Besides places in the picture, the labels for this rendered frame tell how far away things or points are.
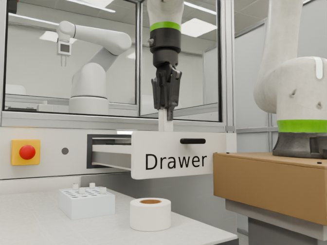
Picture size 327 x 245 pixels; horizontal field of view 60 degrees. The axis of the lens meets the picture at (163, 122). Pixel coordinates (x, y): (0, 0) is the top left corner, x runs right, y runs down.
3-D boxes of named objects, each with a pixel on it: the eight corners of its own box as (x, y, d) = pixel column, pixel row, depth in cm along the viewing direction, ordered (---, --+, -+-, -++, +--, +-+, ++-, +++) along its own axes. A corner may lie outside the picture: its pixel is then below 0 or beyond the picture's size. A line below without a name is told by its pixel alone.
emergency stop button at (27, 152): (35, 159, 77) (36, 145, 77) (19, 160, 75) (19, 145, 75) (33, 159, 79) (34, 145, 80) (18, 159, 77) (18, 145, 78)
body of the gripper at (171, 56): (147, 54, 85) (147, 84, 84) (162, 46, 78) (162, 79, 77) (168, 58, 89) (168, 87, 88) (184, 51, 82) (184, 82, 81)
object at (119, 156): (218, 166, 80) (218, 145, 80) (136, 171, 66) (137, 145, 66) (148, 159, 113) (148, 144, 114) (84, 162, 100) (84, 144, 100)
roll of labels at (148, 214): (122, 229, 46) (122, 204, 47) (140, 218, 53) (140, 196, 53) (162, 234, 44) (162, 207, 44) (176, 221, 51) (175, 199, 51)
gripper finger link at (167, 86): (172, 73, 84) (174, 71, 82) (174, 110, 82) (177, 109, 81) (160, 71, 82) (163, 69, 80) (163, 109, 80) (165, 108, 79)
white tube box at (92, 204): (115, 214, 56) (115, 194, 56) (71, 220, 52) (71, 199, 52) (95, 202, 66) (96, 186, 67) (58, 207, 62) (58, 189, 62)
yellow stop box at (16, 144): (40, 165, 80) (41, 139, 80) (11, 166, 76) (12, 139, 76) (37, 163, 84) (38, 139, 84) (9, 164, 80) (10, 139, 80)
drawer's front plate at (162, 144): (227, 172, 79) (226, 132, 80) (134, 180, 63) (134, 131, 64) (222, 171, 81) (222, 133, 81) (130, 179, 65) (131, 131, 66)
